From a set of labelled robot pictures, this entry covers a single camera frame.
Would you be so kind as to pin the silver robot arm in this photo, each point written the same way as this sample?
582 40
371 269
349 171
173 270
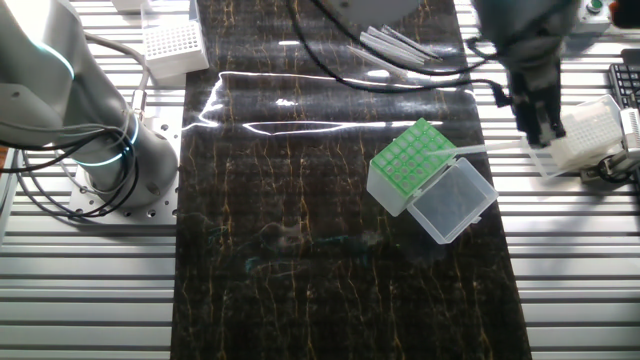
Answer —
40 75

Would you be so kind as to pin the black keyboard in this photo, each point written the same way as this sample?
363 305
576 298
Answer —
625 82

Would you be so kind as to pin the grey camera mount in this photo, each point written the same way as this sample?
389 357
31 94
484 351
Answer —
625 159

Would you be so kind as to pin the black marble pattern mat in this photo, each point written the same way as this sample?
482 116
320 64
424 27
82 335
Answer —
300 275

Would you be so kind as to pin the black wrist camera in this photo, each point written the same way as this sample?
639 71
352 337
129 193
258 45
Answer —
625 14

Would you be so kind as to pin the white tip rack tilted box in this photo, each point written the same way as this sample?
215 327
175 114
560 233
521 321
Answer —
590 132

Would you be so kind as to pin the green pipette tip holder box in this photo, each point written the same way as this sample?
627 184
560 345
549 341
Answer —
410 170

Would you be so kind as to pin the grey button control box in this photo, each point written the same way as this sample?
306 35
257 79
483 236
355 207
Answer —
594 6

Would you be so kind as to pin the white tip rack clear lid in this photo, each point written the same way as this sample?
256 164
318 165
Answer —
172 42

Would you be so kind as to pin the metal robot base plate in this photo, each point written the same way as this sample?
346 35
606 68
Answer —
167 130

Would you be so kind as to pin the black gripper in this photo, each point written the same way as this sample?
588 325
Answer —
535 95

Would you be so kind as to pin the silver camera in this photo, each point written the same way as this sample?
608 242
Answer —
631 130

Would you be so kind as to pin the black flat device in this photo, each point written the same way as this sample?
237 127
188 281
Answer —
631 56

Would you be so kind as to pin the clear large pipette tip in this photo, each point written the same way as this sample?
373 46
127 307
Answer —
382 51
392 49
377 62
400 44
407 39
475 148

